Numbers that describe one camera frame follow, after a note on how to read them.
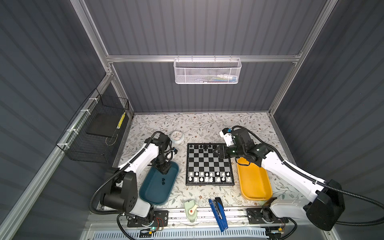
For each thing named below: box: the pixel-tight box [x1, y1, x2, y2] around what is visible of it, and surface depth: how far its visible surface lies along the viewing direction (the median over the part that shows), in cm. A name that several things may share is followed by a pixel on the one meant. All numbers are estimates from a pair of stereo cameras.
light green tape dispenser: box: [184, 200, 198, 223], surface depth 71 cm
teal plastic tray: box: [139, 161, 179, 205], surface depth 86 cm
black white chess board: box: [185, 143, 235, 186], surface depth 91 cm
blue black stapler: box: [208, 197, 229, 232], surface depth 75 cm
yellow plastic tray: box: [237, 157, 273, 201], surface depth 86 cm
